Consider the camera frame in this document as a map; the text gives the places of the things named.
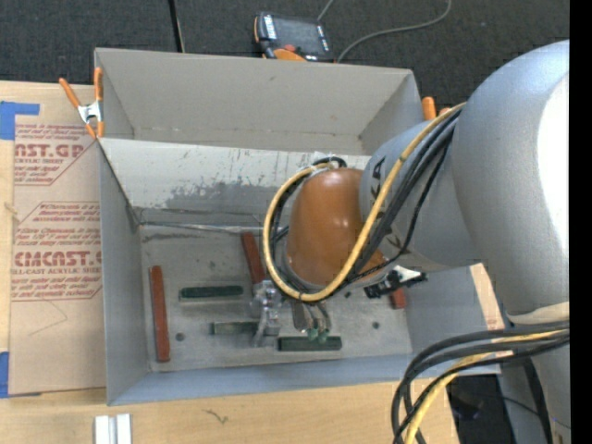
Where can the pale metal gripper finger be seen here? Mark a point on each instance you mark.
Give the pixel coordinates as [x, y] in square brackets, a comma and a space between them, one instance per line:
[274, 325]
[260, 331]

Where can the dark green flat block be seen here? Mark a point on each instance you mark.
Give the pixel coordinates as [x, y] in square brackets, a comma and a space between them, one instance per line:
[296, 344]
[210, 292]
[231, 327]

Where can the long red-brown flat block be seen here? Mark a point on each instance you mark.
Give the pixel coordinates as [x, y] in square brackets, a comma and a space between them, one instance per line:
[160, 312]

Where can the grey metal bin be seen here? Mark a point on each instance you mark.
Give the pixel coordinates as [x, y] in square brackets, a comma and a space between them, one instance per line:
[222, 104]

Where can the brown cardboard board, red print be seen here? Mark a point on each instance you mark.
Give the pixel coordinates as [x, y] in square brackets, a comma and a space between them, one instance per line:
[55, 331]

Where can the black cylinder on white bracket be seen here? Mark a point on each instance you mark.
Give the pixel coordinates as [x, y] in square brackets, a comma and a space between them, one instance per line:
[387, 285]

